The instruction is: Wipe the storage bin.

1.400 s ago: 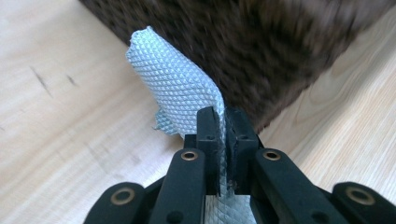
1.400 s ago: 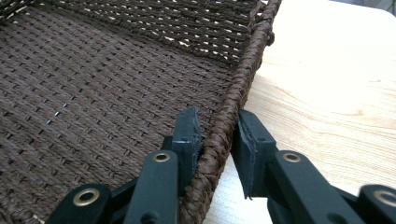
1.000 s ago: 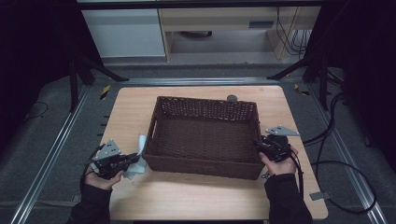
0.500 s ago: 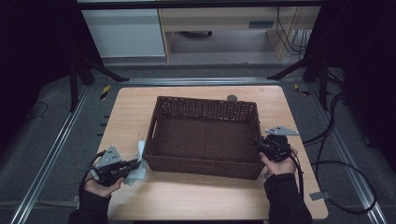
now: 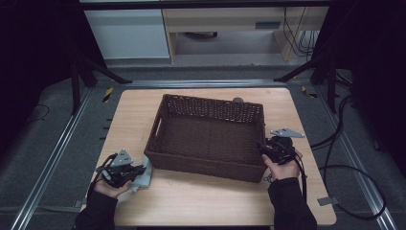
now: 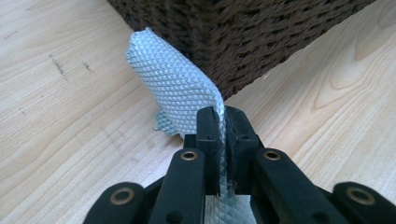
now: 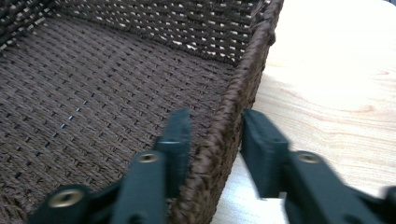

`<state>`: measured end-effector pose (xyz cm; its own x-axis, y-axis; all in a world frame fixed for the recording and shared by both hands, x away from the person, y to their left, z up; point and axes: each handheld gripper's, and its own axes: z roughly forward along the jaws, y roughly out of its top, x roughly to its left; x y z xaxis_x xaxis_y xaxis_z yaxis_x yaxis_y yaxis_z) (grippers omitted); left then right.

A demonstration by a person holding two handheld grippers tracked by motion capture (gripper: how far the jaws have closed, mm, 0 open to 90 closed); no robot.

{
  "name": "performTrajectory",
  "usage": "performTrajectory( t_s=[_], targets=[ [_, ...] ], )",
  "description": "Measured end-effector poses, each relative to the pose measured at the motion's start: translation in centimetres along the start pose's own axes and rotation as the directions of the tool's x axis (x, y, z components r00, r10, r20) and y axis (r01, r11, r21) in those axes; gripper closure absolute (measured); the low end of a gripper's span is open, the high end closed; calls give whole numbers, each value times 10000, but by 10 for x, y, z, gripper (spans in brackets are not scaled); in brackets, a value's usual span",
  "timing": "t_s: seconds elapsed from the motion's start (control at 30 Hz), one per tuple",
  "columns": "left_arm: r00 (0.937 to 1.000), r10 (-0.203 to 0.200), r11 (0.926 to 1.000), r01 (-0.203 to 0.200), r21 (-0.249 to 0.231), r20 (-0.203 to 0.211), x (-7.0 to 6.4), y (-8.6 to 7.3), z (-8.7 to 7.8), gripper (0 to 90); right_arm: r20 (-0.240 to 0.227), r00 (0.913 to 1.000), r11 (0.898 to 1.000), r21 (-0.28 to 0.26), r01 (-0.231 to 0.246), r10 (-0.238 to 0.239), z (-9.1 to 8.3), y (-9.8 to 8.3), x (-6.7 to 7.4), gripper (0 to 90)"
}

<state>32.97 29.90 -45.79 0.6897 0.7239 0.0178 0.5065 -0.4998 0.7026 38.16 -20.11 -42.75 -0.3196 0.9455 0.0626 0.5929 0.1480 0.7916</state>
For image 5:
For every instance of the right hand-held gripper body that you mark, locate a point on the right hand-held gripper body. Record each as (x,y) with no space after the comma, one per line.
(281,150)

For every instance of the person's left hand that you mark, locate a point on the person's left hand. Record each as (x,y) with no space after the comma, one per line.
(110,191)

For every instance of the grey round table grommet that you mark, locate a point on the grey round table grommet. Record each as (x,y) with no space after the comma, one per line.
(238,100)

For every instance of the grey table bracket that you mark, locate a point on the grey table bracket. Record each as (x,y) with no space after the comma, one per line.
(79,203)
(328,201)

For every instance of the yellow black floor tape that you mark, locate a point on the yellow black floor tape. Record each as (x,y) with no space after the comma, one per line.
(311,94)
(108,95)

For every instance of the person's right hand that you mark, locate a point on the person's right hand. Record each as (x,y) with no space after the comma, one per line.
(284,172)

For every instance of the black metal stand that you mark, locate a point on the black metal stand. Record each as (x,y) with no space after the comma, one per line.
(332,83)
(75,86)

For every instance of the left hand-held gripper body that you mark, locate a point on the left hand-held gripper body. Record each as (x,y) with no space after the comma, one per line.
(119,172)

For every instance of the white cabinet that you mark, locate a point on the white cabinet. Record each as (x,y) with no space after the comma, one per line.
(127,33)

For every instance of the light wooden desk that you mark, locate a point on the light wooden desk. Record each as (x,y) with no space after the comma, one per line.
(223,19)

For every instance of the light blue cloth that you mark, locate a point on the light blue cloth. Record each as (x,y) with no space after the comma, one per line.
(145,179)

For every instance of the brown woven basket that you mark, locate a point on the brown woven basket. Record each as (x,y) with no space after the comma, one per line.
(207,137)

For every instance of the dark curtain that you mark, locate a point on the dark curtain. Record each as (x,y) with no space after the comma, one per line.
(32,48)
(376,48)

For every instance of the aluminium floor rail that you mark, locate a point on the aluminium floor rail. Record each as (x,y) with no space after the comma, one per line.
(48,166)
(357,172)
(207,83)

